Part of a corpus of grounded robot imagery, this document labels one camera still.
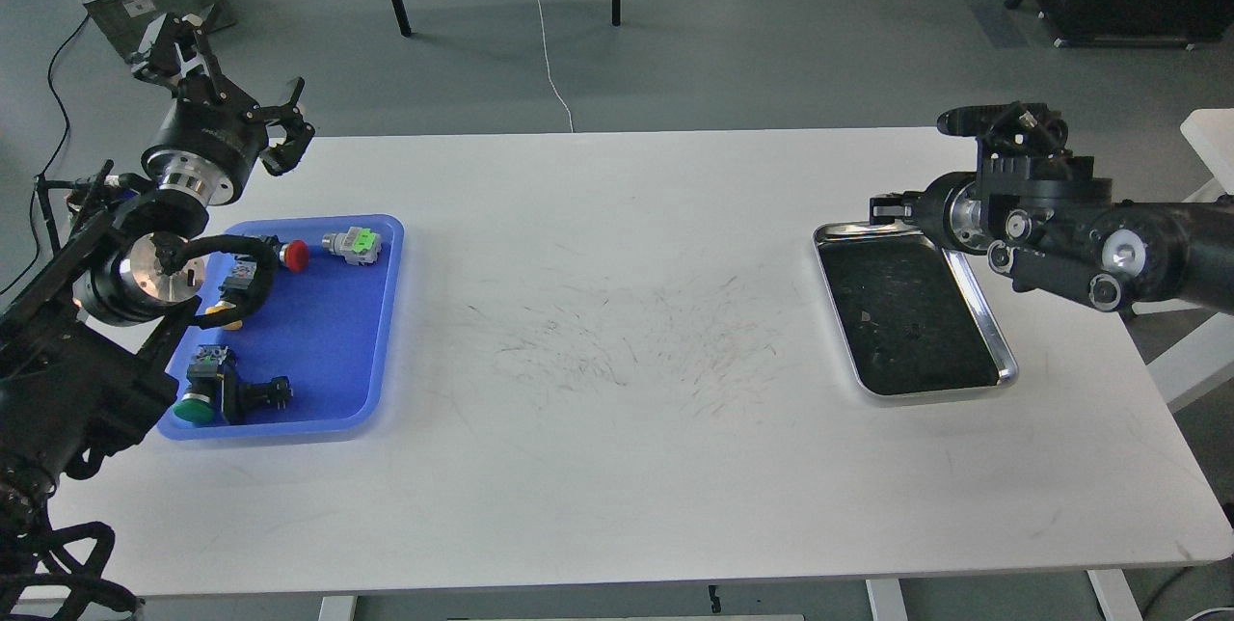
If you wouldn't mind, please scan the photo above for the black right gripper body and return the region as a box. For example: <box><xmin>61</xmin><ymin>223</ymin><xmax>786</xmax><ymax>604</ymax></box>
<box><xmin>916</xmin><ymin>172</ymin><xmax>979</xmax><ymax>256</ymax></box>

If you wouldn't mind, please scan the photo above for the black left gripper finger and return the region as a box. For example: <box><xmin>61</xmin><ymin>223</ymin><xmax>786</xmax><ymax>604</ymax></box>
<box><xmin>255</xmin><ymin>77</ymin><xmax>316</xmax><ymax>177</ymax></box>
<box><xmin>131</xmin><ymin>14</ymin><xmax>232</xmax><ymax>106</ymax></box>

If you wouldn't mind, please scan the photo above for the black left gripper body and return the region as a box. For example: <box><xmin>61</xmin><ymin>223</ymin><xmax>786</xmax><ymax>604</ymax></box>
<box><xmin>141</xmin><ymin>99</ymin><xmax>265</xmax><ymax>206</ymax></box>

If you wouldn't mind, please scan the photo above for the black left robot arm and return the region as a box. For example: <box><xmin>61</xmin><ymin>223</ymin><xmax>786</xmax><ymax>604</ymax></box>
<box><xmin>1</xmin><ymin>7</ymin><xmax>313</xmax><ymax>620</ymax></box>

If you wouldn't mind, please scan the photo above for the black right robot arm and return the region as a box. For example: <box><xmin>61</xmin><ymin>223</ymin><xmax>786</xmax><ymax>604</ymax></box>
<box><xmin>869</xmin><ymin>101</ymin><xmax>1233</xmax><ymax>314</ymax></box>

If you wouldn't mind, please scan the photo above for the silver metal tray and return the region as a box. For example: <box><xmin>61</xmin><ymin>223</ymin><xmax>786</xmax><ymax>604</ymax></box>
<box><xmin>814</xmin><ymin>223</ymin><xmax>1019</xmax><ymax>404</ymax></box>

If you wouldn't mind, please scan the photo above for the blue plastic tray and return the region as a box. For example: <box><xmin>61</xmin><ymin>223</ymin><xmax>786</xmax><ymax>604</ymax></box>
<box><xmin>157</xmin><ymin>215</ymin><xmax>405</xmax><ymax>442</ymax></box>

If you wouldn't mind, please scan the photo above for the red push button switch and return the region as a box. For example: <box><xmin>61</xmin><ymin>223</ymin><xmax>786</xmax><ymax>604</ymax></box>
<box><xmin>230</xmin><ymin>235</ymin><xmax>311</xmax><ymax>278</ymax></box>

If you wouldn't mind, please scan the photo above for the green grey switch part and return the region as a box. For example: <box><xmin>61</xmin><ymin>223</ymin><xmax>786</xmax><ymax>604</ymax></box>
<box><xmin>321</xmin><ymin>227</ymin><xmax>384</xmax><ymax>265</ymax></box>

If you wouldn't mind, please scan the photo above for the yellow push button switch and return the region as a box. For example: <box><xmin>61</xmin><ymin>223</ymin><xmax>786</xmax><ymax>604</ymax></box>
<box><xmin>204</xmin><ymin>257</ymin><xmax>273</xmax><ymax>331</ymax></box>

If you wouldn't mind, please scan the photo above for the black cable on floor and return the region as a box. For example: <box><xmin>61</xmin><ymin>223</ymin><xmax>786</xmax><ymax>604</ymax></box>
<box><xmin>0</xmin><ymin>14</ymin><xmax>93</xmax><ymax>298</ymax></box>

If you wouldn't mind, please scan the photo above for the green push button switch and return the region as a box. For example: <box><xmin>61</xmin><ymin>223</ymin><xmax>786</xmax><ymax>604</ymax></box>
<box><xmin>172</xmin><ymin>344</ymin><xmax>294</xmax><ymax>426</ymax></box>

